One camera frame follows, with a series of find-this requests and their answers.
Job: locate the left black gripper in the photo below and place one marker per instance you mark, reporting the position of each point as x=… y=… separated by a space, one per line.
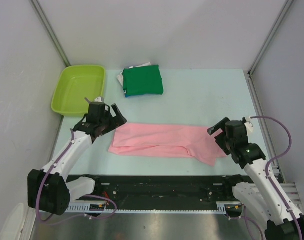
x=116 y=121

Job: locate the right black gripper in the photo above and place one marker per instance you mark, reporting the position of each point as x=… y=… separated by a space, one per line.
x=220 y=125

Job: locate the pink t-shirt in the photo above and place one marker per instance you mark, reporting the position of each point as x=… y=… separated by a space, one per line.
x=166 y=141

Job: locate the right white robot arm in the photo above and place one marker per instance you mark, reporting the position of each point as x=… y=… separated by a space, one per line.
x=271 y=206

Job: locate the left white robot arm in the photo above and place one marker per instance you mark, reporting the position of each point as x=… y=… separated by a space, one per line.
x=47 y=188

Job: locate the white folded t-shirt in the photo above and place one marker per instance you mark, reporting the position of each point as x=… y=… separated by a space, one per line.
x=120 y=78

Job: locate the lime green plastic tub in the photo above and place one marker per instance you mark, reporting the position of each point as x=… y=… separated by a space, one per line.
x=77 y=85

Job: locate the green folded t-shirt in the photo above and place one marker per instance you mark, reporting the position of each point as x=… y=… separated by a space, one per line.
x=145 y=80

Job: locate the aluminium extrusion crossbar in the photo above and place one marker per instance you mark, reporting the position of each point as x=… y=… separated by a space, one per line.
x=291 y=191

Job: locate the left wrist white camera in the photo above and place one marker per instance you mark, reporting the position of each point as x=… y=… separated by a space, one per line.
x=99 y=99

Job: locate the wrist white camera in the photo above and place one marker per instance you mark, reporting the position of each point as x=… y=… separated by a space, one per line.
x=99 y=99
x=248 y=124

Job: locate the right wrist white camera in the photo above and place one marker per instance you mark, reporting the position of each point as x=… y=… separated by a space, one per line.
x=248 y=124

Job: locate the right aluminium corner post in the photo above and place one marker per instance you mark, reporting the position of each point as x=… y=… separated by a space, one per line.
x=271 y=35

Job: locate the aluminium corner post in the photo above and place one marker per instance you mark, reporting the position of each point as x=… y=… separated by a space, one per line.
x=271 y=35
x=49 y=31

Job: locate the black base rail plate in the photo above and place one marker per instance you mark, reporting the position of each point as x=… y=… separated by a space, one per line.
x=161 y=189

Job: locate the white slotted cable duct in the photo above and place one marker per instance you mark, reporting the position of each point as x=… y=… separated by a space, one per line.
x=199 y=207

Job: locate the left aluminium corner post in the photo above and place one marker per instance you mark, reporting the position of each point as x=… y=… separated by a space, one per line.
x=49 y=31

